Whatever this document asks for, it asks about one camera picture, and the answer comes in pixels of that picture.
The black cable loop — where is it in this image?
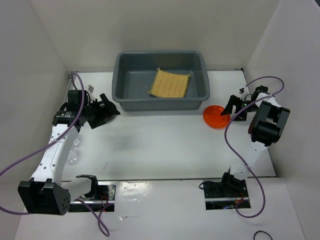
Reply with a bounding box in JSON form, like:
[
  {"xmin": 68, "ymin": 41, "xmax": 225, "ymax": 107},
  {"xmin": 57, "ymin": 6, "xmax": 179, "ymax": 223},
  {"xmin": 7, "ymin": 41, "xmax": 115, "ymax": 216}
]
[{"xmin": 253, "ymin": 230, "xmax": 275, "ymax": 240}]

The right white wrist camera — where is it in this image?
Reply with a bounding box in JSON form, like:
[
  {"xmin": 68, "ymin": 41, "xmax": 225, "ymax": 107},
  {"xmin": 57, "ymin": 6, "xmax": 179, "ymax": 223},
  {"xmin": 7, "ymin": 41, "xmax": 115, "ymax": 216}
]
[{"xmin": 239, "ymin": 87, "xmax": 251, "ymax": 102}]

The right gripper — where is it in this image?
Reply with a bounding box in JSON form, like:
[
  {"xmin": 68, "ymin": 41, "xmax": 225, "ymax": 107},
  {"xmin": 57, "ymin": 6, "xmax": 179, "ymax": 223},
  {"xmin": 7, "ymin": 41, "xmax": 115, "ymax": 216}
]
[{"xmin": 220, "ymin": 94, "xmax": 259, "ymax": 122}]

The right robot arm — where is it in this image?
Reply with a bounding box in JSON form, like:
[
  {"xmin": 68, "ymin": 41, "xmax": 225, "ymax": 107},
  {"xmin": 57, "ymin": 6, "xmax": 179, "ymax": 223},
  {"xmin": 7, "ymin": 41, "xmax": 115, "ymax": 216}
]
[{"xmin": 219, "ymin": 85, "xmax": 291, "ymax": 197}]

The bamboo mat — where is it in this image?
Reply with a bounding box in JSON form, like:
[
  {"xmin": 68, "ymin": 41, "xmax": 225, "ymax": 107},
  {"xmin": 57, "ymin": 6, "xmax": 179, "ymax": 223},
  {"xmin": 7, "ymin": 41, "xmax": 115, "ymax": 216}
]
[{"xmin": 148, "ymin": 68, "xmax": 191, "ymax": 98}]

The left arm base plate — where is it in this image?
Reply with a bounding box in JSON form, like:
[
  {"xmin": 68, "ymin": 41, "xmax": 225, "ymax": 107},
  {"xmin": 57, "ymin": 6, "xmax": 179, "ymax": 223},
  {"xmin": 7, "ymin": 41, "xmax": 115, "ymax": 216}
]
[{"xmin": 79, "ymin": 181, "xmax": 117, "ymax": 213}]

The clear plastic cup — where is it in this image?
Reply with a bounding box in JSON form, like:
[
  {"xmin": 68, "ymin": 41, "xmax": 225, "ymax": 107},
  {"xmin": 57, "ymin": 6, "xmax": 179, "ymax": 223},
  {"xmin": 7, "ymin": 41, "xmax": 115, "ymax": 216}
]
[{"xmin": 67, "ymin": 136, "xmax": 81, "ymax": 164}]

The grey plastic bin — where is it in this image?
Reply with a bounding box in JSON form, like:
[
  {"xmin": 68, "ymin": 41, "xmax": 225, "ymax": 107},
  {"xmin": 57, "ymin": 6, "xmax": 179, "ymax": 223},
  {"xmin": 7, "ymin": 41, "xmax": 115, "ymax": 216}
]
[{"xmin": 112, "ymin": 50, "xmax": 210, "ymax": 112}]

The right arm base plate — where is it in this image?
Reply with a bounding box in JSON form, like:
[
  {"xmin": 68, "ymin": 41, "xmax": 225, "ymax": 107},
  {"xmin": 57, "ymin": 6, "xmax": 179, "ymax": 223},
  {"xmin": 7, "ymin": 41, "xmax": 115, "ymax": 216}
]
[{"xmin": 198, "ymin": 180, "xmax": 251, "ymax": 210}]

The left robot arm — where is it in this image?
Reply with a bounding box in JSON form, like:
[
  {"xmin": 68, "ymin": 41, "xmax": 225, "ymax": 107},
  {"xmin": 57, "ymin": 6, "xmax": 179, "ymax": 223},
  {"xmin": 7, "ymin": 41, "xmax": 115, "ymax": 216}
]
[{"xmin": 18, "ymin": 90, "xmax": 120, "ymax": 216}]

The orange plastic plate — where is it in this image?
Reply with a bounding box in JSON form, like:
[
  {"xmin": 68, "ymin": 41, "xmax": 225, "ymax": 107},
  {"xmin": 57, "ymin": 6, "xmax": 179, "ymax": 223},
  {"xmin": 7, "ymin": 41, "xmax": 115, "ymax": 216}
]
[{"xmin": 202, "ymin": 105, "xmax": 231, "ymax": 130}]

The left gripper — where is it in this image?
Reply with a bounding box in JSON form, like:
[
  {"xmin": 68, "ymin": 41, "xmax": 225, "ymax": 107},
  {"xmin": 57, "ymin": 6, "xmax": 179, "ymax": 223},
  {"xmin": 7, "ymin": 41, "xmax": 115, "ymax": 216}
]
[{"xmin": 81, "ymin": 93, "xmax": 120, "ymax": 129}]

